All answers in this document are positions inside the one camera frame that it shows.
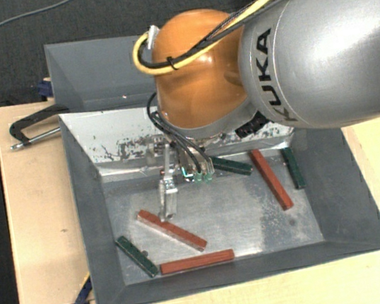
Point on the black cylinder on white bracket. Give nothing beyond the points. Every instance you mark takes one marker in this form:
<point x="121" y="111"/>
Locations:
<point x="251" y="125"/>

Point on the dark green flat block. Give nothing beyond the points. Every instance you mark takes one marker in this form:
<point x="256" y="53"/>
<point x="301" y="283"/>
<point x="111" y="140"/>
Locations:
<point x="233" y="166"/>
<point x="293" y="168"/>
<point x="137" y="257"/>

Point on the red-brown flat block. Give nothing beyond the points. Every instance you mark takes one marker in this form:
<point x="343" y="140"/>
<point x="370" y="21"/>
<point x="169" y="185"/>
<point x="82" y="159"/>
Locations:
<point x="271" y="179"/>
<point x="196" y="262"/>
<point x="181" y="233"/>

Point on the grey metal bin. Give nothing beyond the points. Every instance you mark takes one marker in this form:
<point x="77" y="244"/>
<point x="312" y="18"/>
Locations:
<point x="221" y="214"/>

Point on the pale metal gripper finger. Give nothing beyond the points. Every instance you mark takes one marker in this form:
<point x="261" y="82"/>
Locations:
<point x="163" y="202"/>
<point x="172" y="200"/>

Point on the pale wood board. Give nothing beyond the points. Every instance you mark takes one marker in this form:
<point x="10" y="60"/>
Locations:
<point x="42" y="214"/>

